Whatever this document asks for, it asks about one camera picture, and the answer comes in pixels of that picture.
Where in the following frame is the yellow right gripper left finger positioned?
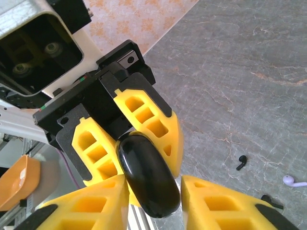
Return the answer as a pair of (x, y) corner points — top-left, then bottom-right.
(14, 174), (131, 230)

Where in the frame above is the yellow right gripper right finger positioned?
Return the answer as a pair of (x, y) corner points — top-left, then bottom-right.
(180, 174), (300, 230)

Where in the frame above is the black earbud charging case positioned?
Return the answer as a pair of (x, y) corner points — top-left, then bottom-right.
(115, 131), (181, 219)

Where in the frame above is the black wireless earbud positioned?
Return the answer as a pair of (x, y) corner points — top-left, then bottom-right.
(236, 155), (248, 171)
(260, 194), (284, 209)

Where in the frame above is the white earbud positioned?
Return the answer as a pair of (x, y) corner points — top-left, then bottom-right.
(282, 174), (307, 188)

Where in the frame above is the orange bowl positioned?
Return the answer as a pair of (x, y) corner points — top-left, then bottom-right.
(0, 154), (41, 212)

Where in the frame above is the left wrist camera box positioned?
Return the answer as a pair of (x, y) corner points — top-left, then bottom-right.
(0, 0), (101, 101)

